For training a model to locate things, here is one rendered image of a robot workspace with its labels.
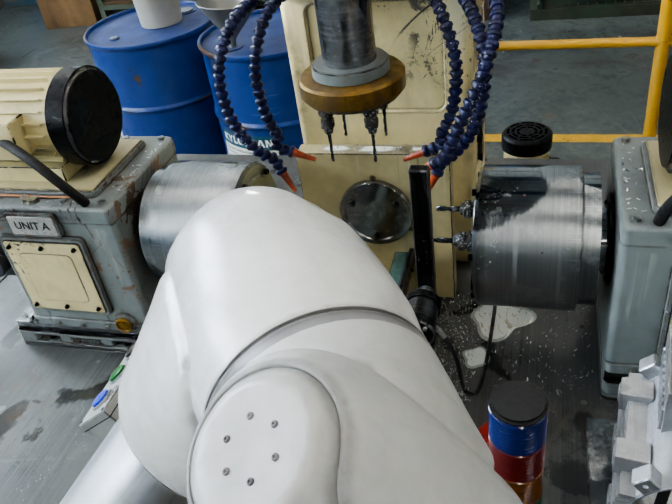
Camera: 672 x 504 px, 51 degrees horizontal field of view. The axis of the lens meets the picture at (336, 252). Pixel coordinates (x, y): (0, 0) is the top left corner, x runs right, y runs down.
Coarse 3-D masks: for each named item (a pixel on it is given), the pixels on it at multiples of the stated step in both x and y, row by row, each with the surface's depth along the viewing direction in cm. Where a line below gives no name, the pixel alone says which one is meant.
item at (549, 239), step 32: (480, 192) 116; (512, 192) 115; (544, 192) 113; (576, 192) 112; (480, 224) 114; (512, 224) 113; (544, 224) 112; (576, 224) 110; (480, 256) 115; (512, 256) 113; (544, 256) 112; (576, 256) 110; (480, 288) 118; (512, 288) 116; (544, 288) 115; (576, 288) 113
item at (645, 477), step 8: (640, 360) 93; (648, 360) 92; (656, 360) 91; (640, 368) 92; (648, 368) 91; (656, 368) 90; (648, 376) 92; (648, 464) 79; (632, 472) 80; (640, 472) 79; (648, 472) 78; (656, 472) 78; (632, 480) 79; (640, 480) 78; (648, 480) 77; (656, 480) 78; (640, 488) 79; (648, 488) 78; (656, 488) 78
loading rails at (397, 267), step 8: (400, 256) 144; (408, 256) 142; (392, 264) 143; (400, 264) 142; (408, 264) 140; (392, 272) 141; (400, 272) 140; (408, 272) 139; (400, 280) 138; (408, 280) 139; (416, 280) 149; (400, 288) 135; (408, 288) 140; (416, 288) 149
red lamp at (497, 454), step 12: (492, 444) 75; (504, 456) 74; (516, 456) 73; (528, 456) 73; (540, 456) 74; (504, 468) 75; (516, 468) 74; (528, 468) 74; (540, 468) 76; (516, 480) 76; (528, 480) 76
